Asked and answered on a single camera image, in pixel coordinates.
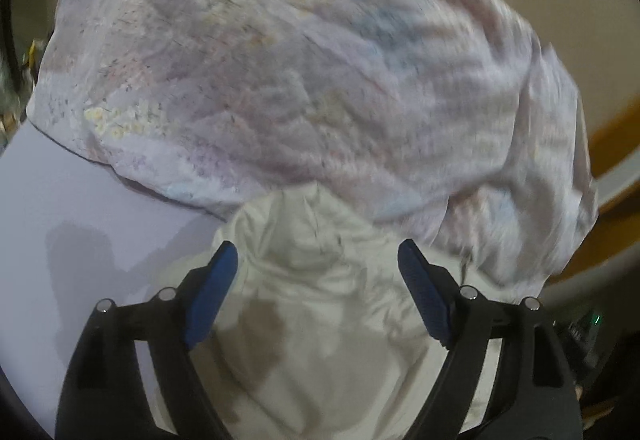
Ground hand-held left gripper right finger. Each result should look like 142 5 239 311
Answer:
396 239 585 440

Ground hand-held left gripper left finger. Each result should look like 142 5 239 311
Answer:
56 240 241 440

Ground cream puffer jacket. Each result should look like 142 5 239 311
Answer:
150 183 506 440

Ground lavender bed sheet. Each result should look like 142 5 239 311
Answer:
0 120 226 438

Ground pastel floral quilt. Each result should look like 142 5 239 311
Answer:
26 0 600 298

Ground blurred clutter pile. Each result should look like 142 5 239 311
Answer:
0 38 41 146

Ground wooden bed frame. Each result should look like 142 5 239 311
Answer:
547 108 640 278

